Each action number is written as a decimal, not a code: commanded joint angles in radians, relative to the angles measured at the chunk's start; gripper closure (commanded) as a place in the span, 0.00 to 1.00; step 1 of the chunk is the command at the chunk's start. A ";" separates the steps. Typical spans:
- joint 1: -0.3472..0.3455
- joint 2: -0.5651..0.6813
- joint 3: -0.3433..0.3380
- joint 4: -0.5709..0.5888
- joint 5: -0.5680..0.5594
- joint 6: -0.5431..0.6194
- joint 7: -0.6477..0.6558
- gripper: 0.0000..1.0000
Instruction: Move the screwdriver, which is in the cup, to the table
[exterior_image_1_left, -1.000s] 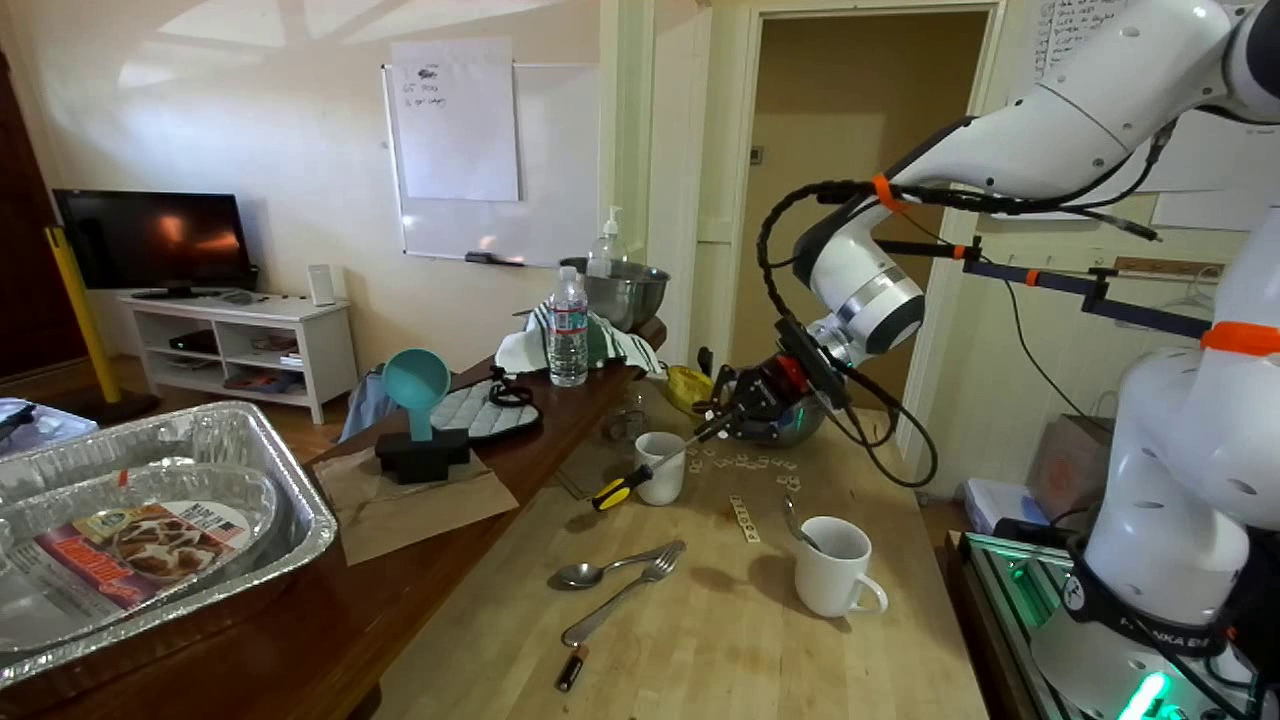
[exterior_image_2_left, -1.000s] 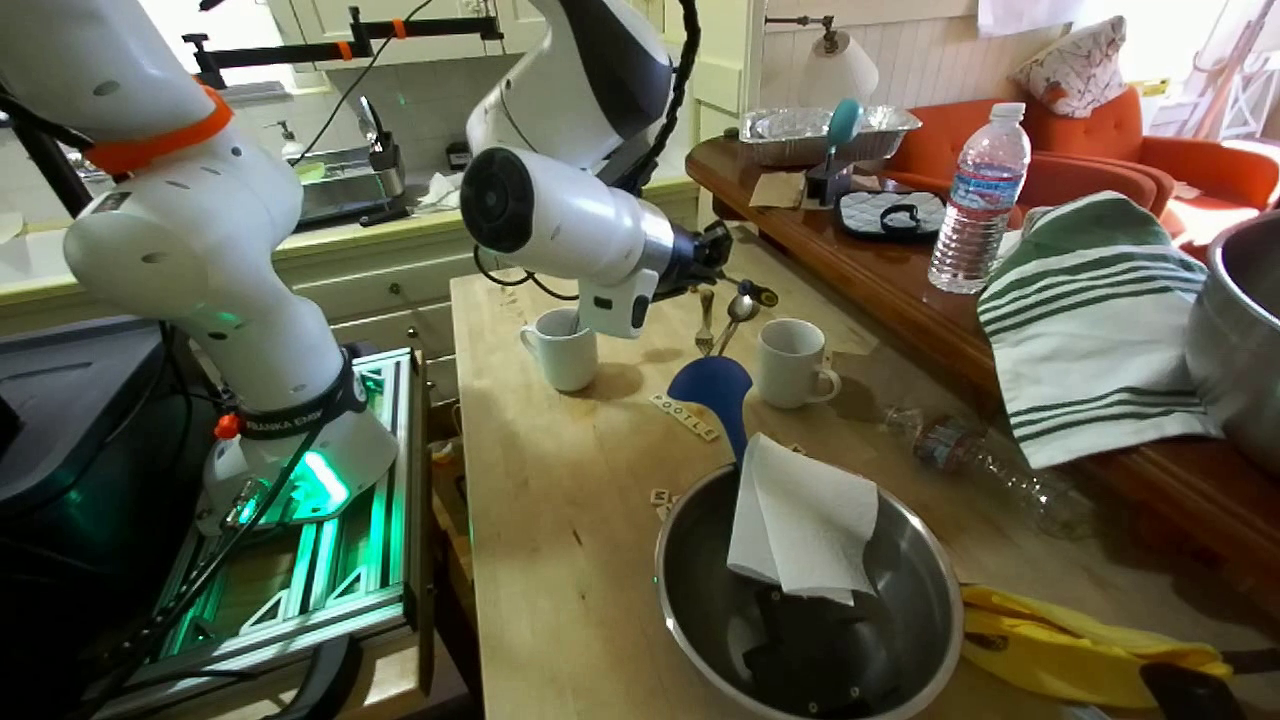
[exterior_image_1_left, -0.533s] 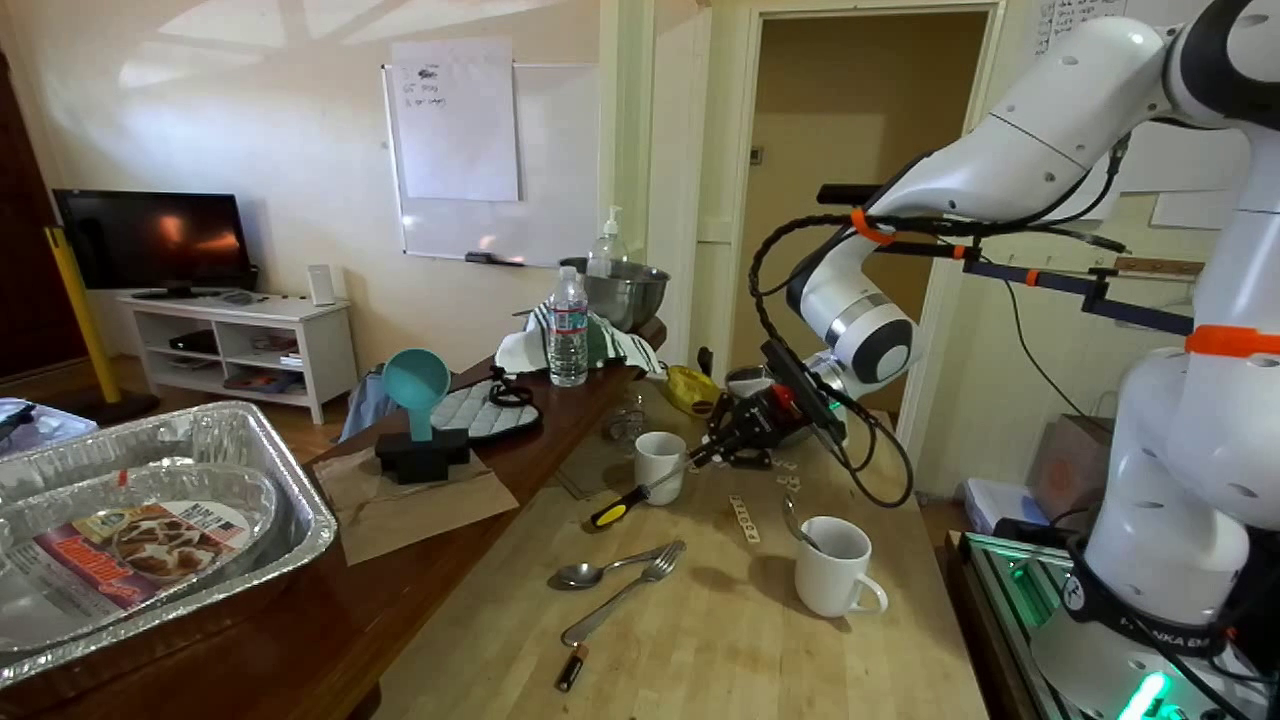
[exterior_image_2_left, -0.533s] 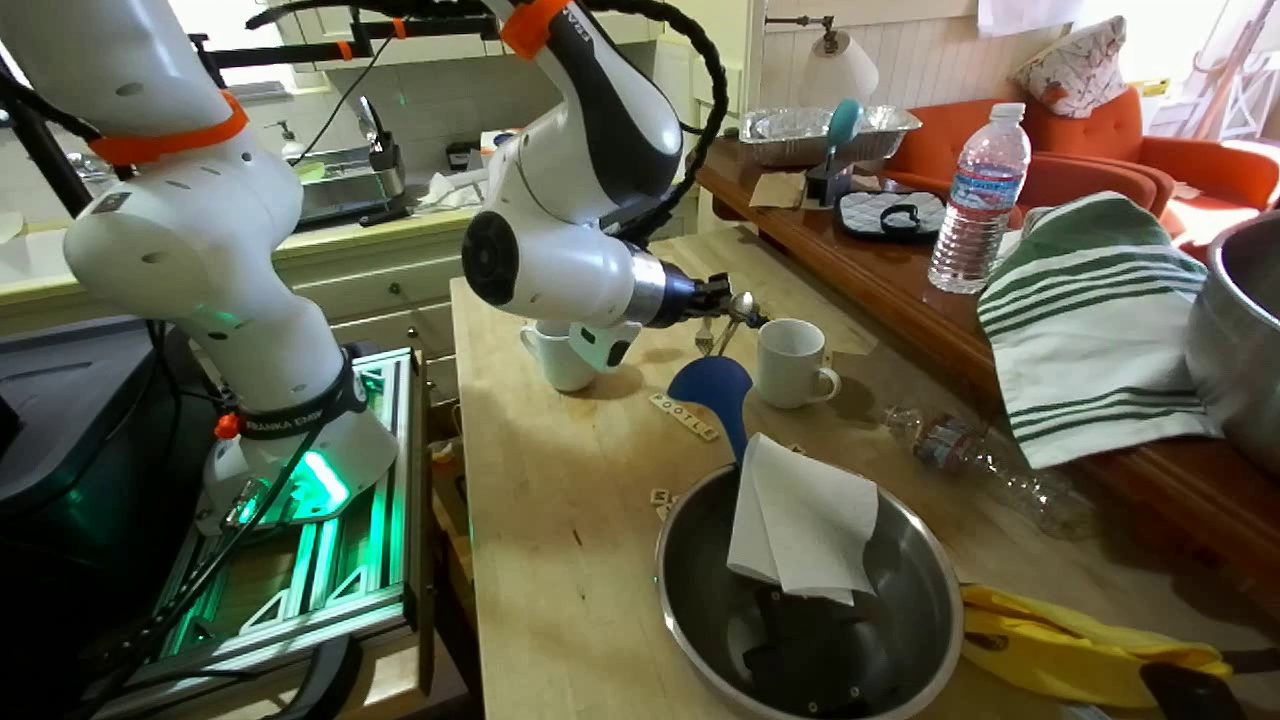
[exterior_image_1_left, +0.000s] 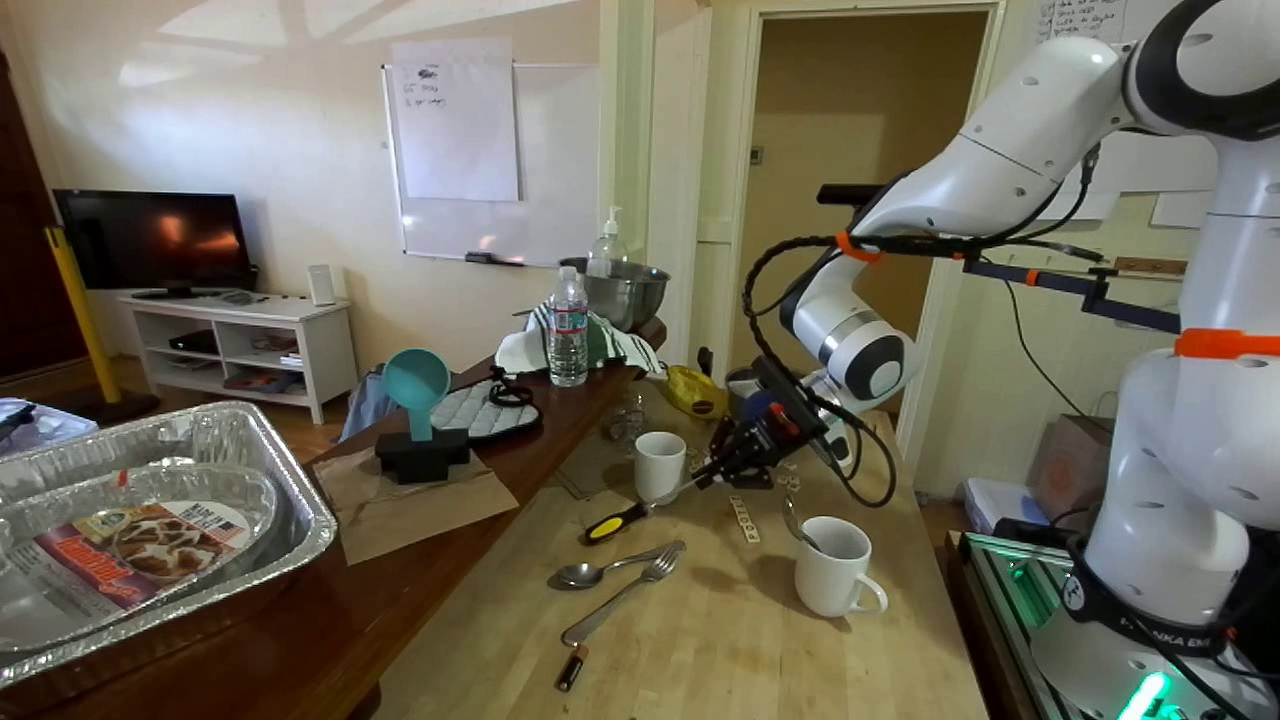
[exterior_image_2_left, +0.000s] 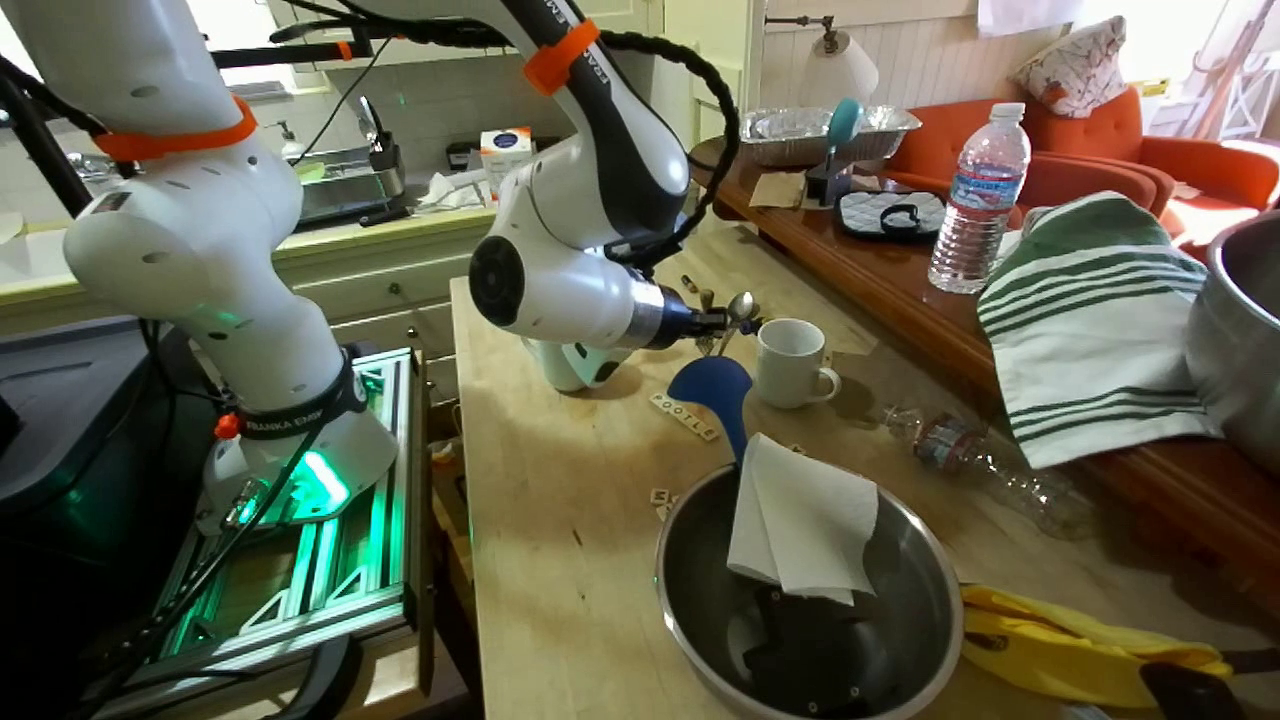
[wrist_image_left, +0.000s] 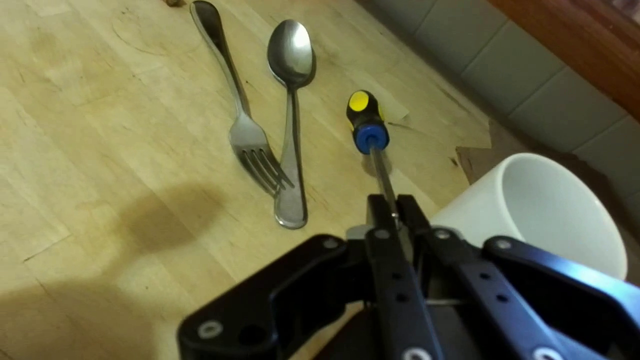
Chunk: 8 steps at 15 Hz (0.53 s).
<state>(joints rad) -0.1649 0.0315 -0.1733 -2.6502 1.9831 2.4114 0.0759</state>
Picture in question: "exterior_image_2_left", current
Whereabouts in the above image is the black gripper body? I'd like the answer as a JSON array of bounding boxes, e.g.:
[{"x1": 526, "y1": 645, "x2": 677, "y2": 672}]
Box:
[{"x1": 655, "y1": 297, "x2": 728, "y2": 348}]

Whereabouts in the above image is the green lit robot base platform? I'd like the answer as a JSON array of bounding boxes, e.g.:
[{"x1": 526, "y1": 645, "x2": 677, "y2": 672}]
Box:
[{"x1": 76, "y1": 338, "x2": 441, "y2": 720}]

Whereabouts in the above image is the metal fork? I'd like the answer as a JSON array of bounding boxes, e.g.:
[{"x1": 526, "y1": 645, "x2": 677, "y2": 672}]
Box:
[{"x1": 677, "y1": 269, "x2": 721, "y2": 313}]

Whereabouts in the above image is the blue ladle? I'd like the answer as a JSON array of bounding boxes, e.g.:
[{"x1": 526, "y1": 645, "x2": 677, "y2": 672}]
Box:
[{"x1": 666, "y1": 351, "x2": 761, "y2": 467}]

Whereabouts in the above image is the empty white mug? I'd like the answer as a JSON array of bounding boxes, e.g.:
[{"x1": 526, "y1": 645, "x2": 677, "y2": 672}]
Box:
[{"x1": 751, "y1": 315, "x2": 847, "y2": 414}]

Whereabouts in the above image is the small wooden domino piece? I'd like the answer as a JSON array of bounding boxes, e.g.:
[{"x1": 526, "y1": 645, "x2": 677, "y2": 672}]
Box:
[{"x1": 645, "y1": 388, "x2": 723, "y2": 448}]

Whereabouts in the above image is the dark brown wooden table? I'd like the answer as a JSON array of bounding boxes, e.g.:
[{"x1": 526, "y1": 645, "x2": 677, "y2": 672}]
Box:
[{"x1": 686, "y1": 131, "x2": 1280, "y2": 631}]

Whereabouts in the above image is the brown cardboard piece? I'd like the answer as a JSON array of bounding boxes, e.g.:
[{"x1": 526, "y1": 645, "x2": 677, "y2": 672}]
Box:
[{"x1": 746, "y1": 165, "x2": 813, "y2": 215}]

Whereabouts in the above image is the small black box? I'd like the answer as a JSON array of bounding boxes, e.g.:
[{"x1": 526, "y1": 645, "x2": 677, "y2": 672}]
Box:
[{"x1": 802, "y1": 156, "x2": 859, "y2": 206}]

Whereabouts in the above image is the aluminium foil tray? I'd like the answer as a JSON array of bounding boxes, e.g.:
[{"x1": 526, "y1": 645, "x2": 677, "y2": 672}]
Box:
[{"x1": 734, "y1": 98, "x2": 925, "y2": 171}]

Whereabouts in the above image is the white folded napkin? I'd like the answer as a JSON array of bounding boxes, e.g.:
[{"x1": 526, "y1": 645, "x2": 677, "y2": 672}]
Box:
[{"x1": 723, "y1": 428, "x2": 886, "y2": 613}]

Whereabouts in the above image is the teal plastic scoop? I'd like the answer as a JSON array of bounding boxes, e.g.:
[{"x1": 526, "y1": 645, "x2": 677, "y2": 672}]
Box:
[{"x1": 819, "y1": 92, "x2": 869, "y2": 171}]

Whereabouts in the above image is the white round container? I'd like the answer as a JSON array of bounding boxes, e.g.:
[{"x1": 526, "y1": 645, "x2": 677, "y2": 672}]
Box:
[{"x1": 476, "y1": 125, "x2": 539, "y2": 171}]

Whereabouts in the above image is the clear plastic water bottle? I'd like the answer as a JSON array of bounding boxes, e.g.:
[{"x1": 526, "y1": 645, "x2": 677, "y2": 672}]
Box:
[{"x1": 925, "y1": 97, "x2": 1040, "y2": 300}]

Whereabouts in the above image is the crushed clear plastic bottle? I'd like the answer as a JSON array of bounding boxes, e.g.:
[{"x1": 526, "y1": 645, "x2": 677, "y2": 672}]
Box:
[{"x1": 886, "y1": 405, "x2": 1100, "y2": 532}]

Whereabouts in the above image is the metal faucet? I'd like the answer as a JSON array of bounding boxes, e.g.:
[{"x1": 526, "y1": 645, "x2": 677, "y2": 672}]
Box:
[{"x1": 354, "y1": 92, "x2": 413, "y2": 228}]

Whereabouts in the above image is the steel mixing bowl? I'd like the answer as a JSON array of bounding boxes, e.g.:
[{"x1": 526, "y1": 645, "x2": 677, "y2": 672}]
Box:
[{"x1": 647, "y1": 464, "x2": 970, "y2": 720}]

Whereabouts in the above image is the green white striped towel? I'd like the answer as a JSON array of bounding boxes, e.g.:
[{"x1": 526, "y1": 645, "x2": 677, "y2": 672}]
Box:
[{"x1": 971, "y1": 186, "x2": 1224, "y2": 476}]

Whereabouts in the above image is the patterned cushion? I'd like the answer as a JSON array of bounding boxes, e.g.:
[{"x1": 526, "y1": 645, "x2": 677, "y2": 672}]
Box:
[{"x1": 1016, "y1": 12, "x2": 1133, "y2": 125}]

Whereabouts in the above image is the white bottle orange cap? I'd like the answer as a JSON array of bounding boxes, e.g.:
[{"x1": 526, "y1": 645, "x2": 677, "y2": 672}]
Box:
[{"x1": 205, "y1": 407, "x2": 260, "y2": 526}]

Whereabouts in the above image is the orange sofa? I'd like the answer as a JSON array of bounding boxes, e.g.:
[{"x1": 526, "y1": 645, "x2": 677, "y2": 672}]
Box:
[{"x1": 886, "y1": 83, "x2": 1280, "y2": 251}]

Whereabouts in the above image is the large steel pot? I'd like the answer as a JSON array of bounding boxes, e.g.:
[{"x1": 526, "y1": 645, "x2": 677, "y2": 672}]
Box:
[{"x1": 1179, "y1": 206, "x2": 1280, "y2": 480}]

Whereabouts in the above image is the black equipment case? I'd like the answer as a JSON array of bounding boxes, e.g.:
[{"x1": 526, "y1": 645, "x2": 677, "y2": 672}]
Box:
[{"x1": 0, "y1": 315, "x2": 226, "y2": 720}]

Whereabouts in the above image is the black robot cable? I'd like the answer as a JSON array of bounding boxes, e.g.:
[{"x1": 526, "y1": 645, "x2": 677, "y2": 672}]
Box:
[{"x1": 581, "y1": 22, "x2": 746, "y2": 263}]

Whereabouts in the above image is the white shade wall lamp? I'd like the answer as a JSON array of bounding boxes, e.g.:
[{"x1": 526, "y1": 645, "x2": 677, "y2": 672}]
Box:
[{"x1": 764, "y1": 7, "x2": 886, "y2": 112}]

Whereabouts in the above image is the black camera clamp bar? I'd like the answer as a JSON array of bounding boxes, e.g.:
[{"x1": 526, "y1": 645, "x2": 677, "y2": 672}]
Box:
[{"x1": 205, "y1": 4, "x2": 403, "y2": 73}]

